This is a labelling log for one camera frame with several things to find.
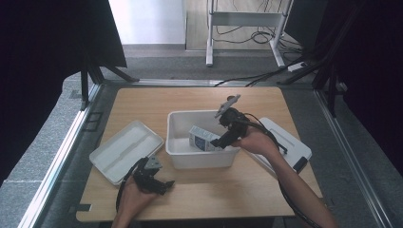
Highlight aluminium rail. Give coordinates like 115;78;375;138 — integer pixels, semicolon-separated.
313;89;394;228
18;83;103;228
104;78;255;87

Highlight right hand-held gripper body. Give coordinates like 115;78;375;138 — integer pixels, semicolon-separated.
214;93;252;141

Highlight white box lid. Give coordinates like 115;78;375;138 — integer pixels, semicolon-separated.
88;120;165;186

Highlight white power strip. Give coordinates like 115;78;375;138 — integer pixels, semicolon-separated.
286;61;308;73

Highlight black cables along floor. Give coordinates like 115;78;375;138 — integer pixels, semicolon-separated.
214;56;317;87

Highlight white plastic storage box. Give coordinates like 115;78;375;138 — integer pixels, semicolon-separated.
165;109;241;170

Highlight white lid with black handle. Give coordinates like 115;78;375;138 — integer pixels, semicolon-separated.
245;117;313;179

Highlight person's left hand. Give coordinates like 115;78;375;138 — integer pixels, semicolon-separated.
118;181;158;219

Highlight grey and white carton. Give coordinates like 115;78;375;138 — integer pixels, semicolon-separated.
188;124;224;153

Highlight left hand-held gripper black cable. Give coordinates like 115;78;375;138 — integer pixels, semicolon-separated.
115;157;149;213

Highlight black floor bracket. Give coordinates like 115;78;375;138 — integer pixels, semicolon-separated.
82;111;105;133

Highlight black floor cables under desk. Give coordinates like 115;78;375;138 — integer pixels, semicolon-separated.
213;23;305;55

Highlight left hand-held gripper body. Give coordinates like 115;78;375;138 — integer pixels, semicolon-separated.
132;155;163;192

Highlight person's right hand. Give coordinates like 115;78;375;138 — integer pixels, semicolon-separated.
232;126;280;159

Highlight black metal stand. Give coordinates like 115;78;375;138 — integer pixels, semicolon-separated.
278;47;337;119
79;56;141;112

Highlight black curtain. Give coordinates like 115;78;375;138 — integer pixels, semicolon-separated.
0;0;128;186
284;0;403;178

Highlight white metal desk frame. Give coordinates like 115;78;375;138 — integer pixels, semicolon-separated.
205;0;295;68

